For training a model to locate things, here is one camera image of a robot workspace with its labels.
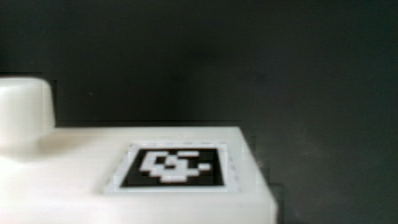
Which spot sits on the white drawer tray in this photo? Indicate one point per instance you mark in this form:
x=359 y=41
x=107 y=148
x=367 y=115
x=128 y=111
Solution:
x=148 y=175

